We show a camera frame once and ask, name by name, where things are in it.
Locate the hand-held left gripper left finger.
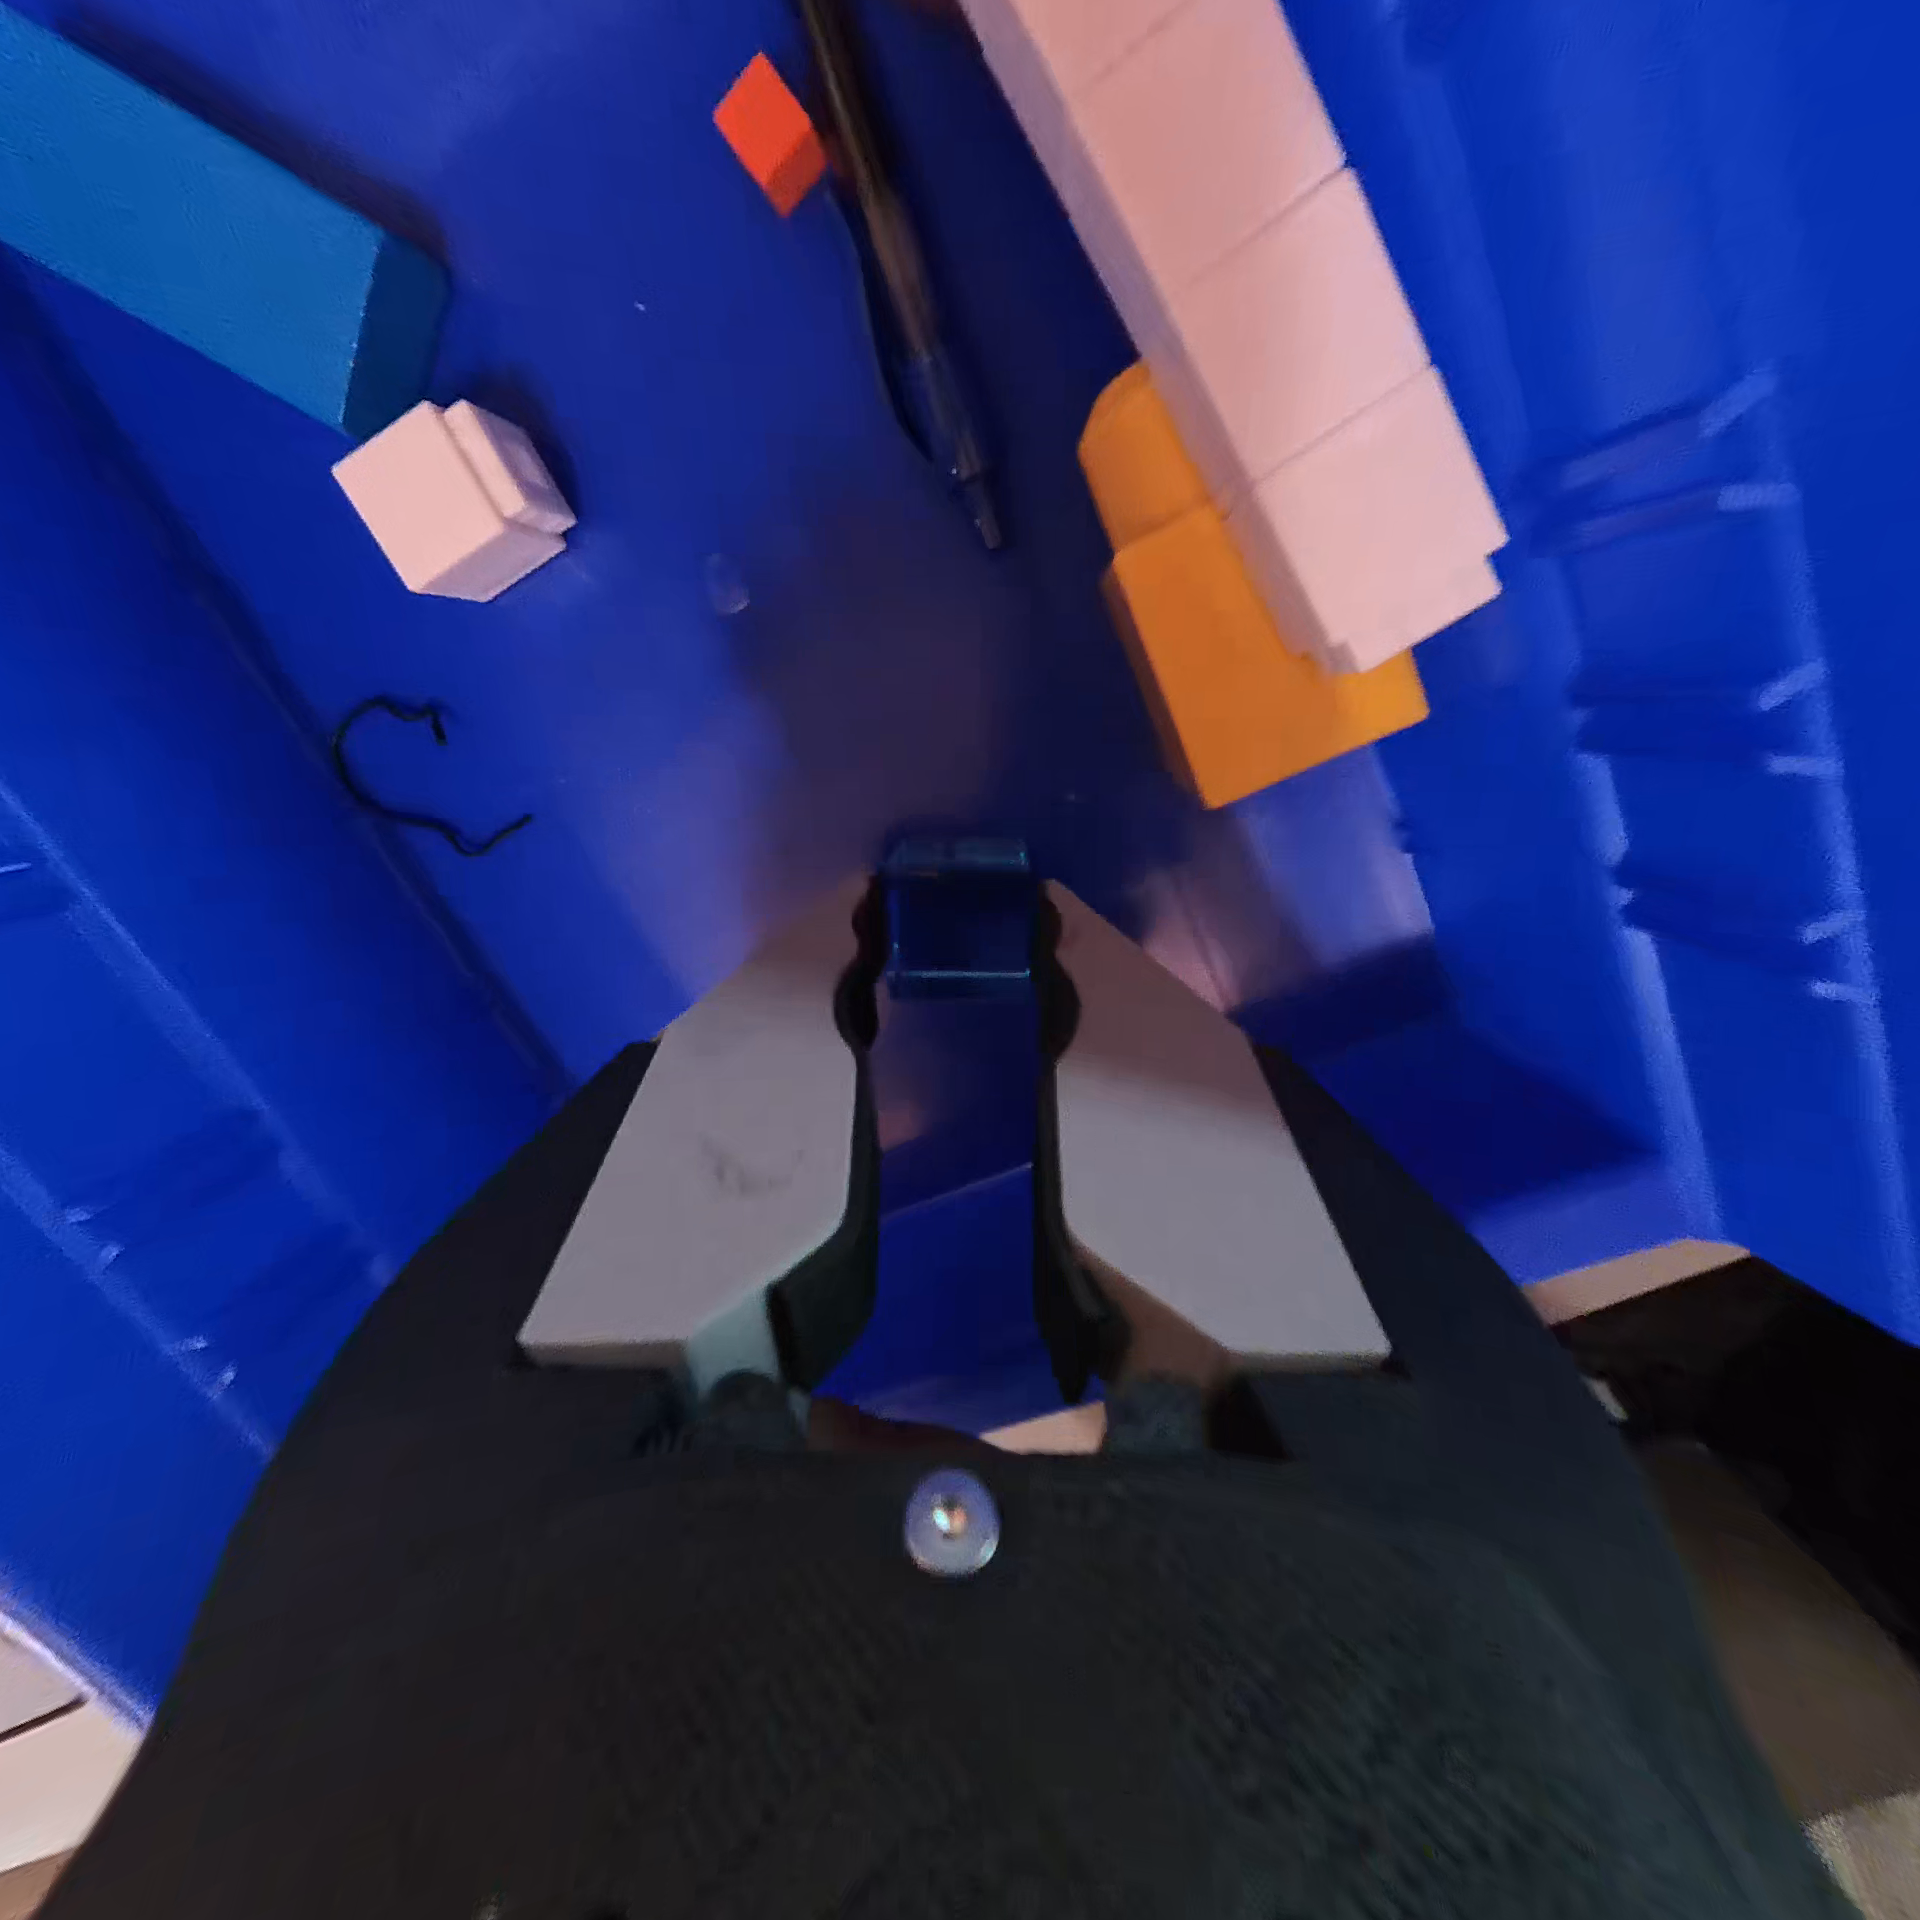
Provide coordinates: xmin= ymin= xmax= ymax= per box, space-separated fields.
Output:
xmin=517 ymin=878 xmax=884 ymax=1397

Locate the long white block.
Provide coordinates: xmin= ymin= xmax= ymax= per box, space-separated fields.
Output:
xmin=961 ymin=0 xmax=1508 ymax=677

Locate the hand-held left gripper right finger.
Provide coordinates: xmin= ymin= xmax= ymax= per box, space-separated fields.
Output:
xmin=1030 ymin=878 xmax=1394 ymax=1407

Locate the person's black clothing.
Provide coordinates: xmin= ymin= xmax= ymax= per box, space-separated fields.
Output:
xmin=1545 ymin=1256 xmax=1920 ymax=1660

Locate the blue plastic bin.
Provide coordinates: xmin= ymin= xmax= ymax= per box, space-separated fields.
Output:
xmin=0 ymin=0 xmax=1920 ymax=1742

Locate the black thread scrap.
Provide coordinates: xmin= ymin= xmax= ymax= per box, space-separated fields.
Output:
xmin=330 ymin=695 xmax=538 ymax=856

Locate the dark blue cube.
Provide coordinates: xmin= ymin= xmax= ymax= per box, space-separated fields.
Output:
xmin=874 ymin=836 xmax=1048 ymax=1004

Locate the dark blue pen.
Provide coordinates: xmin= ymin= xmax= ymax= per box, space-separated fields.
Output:
xmin=795 ymin=0 xmax=1008 ymax=549

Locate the long teal block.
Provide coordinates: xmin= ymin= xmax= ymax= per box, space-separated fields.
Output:
xmin=0 ymin=7 xmax=453 ymax=441

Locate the orange cube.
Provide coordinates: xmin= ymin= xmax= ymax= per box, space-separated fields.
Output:
xmin=1102 ymin=502 xmax=1430 ymax=812

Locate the white cube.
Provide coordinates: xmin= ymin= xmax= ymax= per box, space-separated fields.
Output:
xmin=334 ymin=400 xmax=579 ymax=600

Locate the red cube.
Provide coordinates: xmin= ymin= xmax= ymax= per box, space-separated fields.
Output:
xmin=712 ymin=53 xmax=829 ymax=220

